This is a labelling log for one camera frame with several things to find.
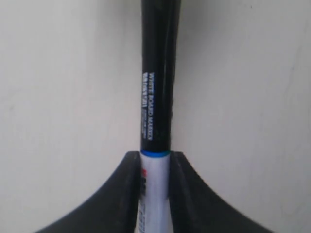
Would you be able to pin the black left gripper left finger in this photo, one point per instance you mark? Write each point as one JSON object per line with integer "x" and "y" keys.
{"x": 113, "y": 208}

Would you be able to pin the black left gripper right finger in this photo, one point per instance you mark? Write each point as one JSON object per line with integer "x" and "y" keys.
{"x": 196, "y": 208}

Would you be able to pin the black and white whiteboard marker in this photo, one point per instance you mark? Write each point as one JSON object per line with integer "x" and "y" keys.
{"x": 159, "y": 29}

